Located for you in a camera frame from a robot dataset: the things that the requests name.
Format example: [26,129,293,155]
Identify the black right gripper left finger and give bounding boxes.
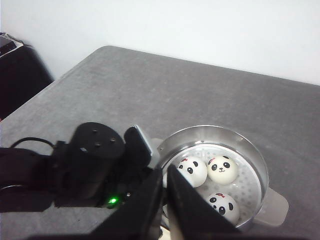
[28,169,163,240]

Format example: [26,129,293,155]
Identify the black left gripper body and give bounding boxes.
[51,122,154,208]

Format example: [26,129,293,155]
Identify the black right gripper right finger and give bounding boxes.
[166,165,242,240]

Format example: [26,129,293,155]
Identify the panda bun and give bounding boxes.
[206,192,240,226]
[207,155,239,185]
[177,155,208,188]

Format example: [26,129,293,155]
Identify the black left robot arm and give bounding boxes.
[0,122,157,213]

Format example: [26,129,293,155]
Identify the cream rectangular plastic tray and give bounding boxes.
[158,226,171,240]

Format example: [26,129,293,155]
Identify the white perforated steamer liner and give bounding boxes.
[168,144,262,226]

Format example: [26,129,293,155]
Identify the stainless steel steamer pot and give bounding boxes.
[152,125,289,230]

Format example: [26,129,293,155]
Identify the black equipment case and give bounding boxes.
[0,32,53,120]

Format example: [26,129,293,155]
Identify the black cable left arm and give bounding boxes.
[9,136,57,152]

